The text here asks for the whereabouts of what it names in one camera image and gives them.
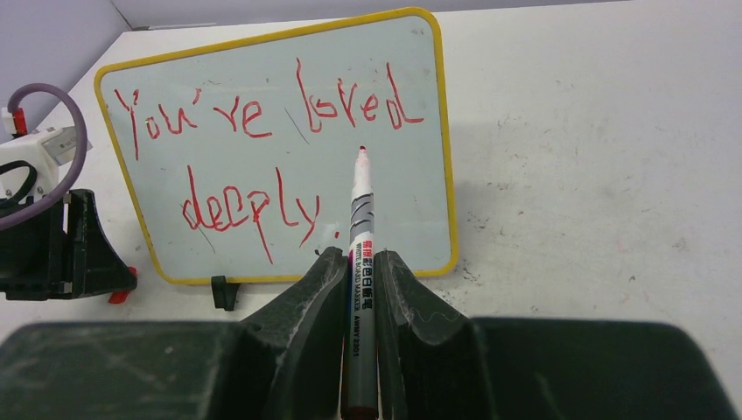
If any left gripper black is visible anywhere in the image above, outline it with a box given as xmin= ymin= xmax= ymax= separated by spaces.
xmin=1 ymin=189 xmax=137 ymax=301

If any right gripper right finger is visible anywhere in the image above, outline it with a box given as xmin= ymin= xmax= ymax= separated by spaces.
xmin=374 ymin=251 xmax=737 ymax=419

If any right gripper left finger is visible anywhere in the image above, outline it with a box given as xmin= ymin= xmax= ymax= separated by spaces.
xmin=1 ymin=247 xmax=347 ymax=419

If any red marker cap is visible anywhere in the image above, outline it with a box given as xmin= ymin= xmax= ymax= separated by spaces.
xmin=108 ymin=266 xmax=138 ymax=305

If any red whiteboard marker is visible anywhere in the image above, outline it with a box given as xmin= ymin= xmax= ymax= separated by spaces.
xmin=340 ymin=146 xmax=379 ymax=419

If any yellow framed whiteboard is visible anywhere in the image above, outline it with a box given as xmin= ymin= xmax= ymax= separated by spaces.
xmin=94 ymin=7 xmax=459 ymax=284

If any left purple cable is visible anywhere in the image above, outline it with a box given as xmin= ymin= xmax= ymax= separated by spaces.
xmin=0 ymin=83 xmax=89 ymax=233

